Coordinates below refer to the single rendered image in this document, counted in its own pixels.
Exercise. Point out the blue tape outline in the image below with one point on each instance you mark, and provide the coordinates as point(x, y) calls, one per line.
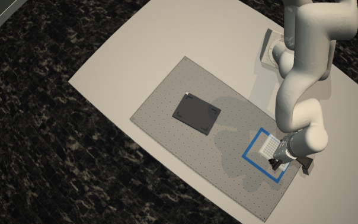
point(255, 165)

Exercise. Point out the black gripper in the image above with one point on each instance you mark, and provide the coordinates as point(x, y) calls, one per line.
point(282, 154)

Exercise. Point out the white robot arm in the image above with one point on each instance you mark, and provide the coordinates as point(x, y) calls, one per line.
point(310, 34)

